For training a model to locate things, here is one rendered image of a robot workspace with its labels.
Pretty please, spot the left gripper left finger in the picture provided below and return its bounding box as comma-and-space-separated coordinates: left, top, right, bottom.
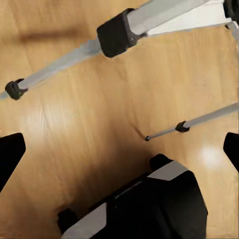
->
0, 132, 26, 192

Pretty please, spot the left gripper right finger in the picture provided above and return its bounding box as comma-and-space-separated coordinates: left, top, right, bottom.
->
223, 132, 239, 172

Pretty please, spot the camera tripod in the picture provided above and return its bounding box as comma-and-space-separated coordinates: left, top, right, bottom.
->
0, 0, 239, 141

